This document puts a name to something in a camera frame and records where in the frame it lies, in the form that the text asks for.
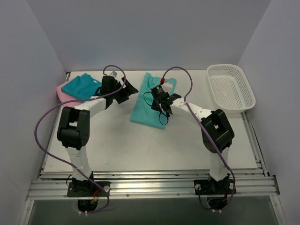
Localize mint green t shirt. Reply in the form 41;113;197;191
129;73;167;129

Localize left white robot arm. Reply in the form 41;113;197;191
57;75;138;196

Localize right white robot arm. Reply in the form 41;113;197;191
150;85;235;194

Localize folded teal t shirt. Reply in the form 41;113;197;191
61;73;102;100

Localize folded pink t shirt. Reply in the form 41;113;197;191
56;80;81;107

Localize white perforated plastic basket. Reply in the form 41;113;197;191
206;64;256;114

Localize black looped cable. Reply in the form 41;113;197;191
143;91;171;126

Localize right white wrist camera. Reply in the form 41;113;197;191
161;81;173;93

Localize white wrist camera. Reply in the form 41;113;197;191
109;71;117;78
161;81;173;93

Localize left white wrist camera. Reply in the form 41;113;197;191
109;71;117;78

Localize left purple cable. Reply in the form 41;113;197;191
34;65;127;214

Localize purple cable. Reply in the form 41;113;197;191
161;67;235;211
34;65;127;214

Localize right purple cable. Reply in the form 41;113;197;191
161;67;235;211

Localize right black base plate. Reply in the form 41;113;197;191
193;179;236;195

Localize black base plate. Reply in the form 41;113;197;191
67;181;111;197
193;179;236;195

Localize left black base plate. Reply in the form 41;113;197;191
67;181;111;197

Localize aluminium frame rail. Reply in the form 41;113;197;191
27;70;279;200

